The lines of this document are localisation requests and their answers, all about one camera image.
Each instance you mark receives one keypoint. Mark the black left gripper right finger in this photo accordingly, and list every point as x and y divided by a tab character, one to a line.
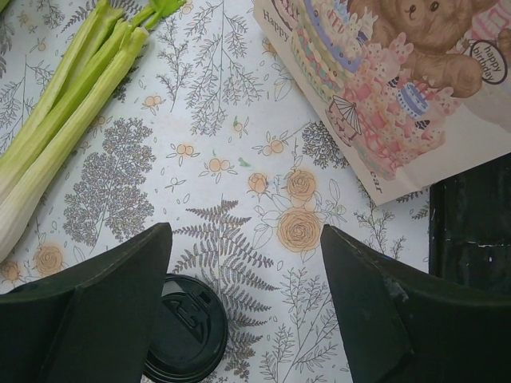
400	324

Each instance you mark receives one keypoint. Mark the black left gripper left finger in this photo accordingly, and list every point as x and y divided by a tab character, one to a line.
91	322

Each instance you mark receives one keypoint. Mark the brown paper takeout bag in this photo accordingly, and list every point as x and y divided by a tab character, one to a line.
412	91

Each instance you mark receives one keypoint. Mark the floral table mat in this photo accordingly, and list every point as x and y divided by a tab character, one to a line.
210	133

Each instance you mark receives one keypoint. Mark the green onion bunch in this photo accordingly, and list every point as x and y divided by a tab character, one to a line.
100	55

